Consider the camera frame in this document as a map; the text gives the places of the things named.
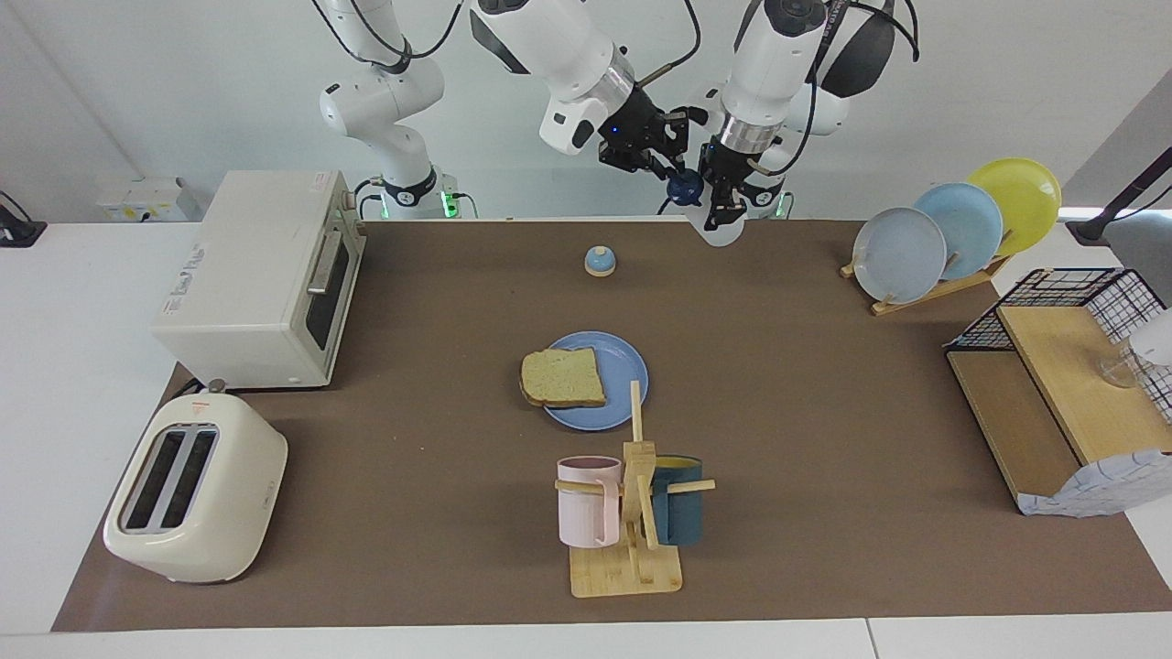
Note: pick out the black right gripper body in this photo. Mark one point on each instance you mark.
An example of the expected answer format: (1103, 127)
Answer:
(636, 128)

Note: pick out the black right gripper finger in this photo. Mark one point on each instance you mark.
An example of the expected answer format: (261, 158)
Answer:
(663, 165)

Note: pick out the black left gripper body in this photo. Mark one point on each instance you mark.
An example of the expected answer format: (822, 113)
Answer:
(731, 165)

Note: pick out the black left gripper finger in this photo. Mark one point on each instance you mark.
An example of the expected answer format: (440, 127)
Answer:
(728, 209)
(683, 154)
(706, 186)

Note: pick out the clear bottle with navy cap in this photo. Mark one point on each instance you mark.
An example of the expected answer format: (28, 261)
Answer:
(685, 188)

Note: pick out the brown bread slice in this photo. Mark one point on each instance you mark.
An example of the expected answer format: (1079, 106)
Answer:
(563, 380)

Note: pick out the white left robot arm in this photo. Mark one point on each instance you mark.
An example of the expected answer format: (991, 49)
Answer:
(778, 55)

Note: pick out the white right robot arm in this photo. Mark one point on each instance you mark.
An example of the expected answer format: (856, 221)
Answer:
(568, 46)

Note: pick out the grey round plate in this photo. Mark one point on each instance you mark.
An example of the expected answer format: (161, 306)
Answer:
(902, 256)

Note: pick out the wooden plate rack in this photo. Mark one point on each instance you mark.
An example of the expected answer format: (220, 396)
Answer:
(925, 297)

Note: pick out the light blue round plate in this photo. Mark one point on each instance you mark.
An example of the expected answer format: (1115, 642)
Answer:
(971, 229)

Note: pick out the yellow round plate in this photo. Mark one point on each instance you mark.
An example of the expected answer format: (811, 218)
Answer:
(1025, 197)

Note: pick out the dark teal mug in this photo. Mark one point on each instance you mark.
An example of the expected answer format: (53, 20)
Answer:
(682, 513)

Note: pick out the pink mug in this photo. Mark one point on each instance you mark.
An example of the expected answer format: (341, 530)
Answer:
(586, 508)

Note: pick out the black angled stand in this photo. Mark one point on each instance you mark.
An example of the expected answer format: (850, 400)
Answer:
(1094, 227)

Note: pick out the wooden mug rack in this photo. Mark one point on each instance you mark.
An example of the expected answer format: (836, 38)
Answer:
(623, 572)

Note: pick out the brown table mat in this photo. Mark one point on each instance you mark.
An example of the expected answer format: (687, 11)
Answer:
(412, 458)

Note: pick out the white toaster oven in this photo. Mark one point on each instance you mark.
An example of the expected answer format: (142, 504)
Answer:
(247, 275)

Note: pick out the clear glass cup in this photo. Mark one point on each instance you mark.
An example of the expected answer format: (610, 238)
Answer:
(1117, 371)

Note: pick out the blue white patterned cloth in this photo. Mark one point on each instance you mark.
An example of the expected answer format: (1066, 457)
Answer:
(1108, 485)

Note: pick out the white power strip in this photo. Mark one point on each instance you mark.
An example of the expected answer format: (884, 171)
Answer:
(146, 197)

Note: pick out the cream two-slot toaster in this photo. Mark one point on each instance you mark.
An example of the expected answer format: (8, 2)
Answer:
(229, 494)

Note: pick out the black stand base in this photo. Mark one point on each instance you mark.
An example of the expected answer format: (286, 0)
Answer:
(18, 233)

